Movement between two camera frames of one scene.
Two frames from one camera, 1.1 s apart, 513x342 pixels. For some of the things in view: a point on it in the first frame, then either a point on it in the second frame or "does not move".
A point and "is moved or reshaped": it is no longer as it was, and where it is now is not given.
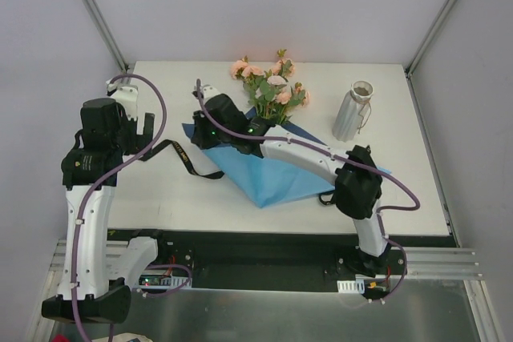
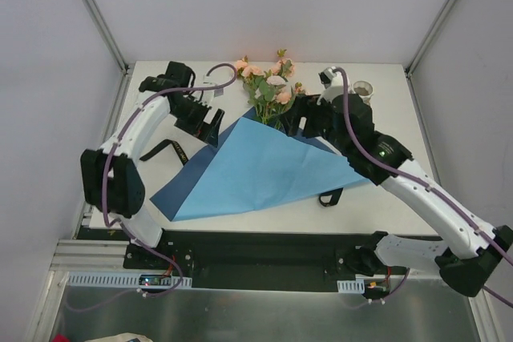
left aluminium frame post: (90, 2) does not move
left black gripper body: (148, 130) -> (196, 116)
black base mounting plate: (264, 259) does not move
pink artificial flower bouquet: (269, 92) does not move
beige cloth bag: (126, 337) does not move
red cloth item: (60, 338) does not move
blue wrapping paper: (268, 181) is moved or reshaped
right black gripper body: (201, 134) -> (306, 118)
